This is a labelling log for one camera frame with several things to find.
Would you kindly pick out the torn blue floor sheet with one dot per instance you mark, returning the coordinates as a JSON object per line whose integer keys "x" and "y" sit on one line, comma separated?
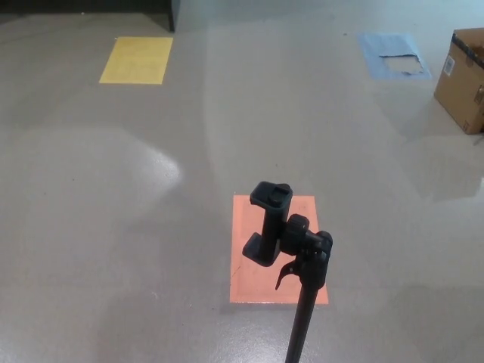
{"x": 372, "y": 49}

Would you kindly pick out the black extendable phone stand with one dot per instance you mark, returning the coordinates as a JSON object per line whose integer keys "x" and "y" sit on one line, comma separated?
{"x": 315, "y": 264}

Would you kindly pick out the dark furniture base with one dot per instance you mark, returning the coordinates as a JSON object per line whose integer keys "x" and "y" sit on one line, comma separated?
{"x": 172, "y": 15}

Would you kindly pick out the yellow floor sheet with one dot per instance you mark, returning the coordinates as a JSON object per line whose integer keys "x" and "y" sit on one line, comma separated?
{"x": 136, "y": 60}

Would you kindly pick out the brown cardboard box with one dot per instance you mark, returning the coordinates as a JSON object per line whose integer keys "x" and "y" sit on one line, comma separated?
{"x": 457, "y": 94}

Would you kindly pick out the orange floor sheet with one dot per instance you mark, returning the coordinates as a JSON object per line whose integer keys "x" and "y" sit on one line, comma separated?
{"x": 304, "y": 211}

